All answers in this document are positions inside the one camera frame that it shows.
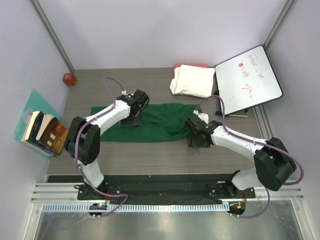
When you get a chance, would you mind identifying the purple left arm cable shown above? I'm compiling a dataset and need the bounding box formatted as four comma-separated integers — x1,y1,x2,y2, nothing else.
74,76,128,217

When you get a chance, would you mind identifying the folded white t shirt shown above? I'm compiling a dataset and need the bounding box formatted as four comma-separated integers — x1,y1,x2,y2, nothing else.
169,64,215,98

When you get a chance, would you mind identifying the teal plastic folder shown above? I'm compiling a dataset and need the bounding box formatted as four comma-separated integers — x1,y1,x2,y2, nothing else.
14,89,62,159

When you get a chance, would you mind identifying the red cube block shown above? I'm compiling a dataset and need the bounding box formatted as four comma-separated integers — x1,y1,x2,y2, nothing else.
62,72,77,86

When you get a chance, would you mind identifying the white dry-erase board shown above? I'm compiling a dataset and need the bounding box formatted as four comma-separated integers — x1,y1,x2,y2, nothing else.
215,45,284,115

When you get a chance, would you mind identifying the white slotted cable duct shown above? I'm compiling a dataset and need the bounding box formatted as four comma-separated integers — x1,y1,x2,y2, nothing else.
42,202,230,213

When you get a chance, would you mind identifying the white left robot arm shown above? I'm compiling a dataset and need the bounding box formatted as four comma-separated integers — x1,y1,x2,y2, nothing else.
64,89,150,200

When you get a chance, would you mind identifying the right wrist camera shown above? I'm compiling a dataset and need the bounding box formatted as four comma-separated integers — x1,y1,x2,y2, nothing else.
193,109,209,124

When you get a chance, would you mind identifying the green t shirt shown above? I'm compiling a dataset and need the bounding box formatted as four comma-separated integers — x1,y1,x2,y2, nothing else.
100,103,198,143

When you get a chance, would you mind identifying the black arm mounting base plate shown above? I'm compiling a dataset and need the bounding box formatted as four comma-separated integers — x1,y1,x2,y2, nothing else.
46,173,257,202

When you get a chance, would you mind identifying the stack of books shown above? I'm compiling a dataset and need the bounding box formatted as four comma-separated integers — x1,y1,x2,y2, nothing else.
21,110,69,157

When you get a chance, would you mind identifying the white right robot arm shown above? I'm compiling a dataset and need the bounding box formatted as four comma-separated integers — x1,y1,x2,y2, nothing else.
184,114,297,198

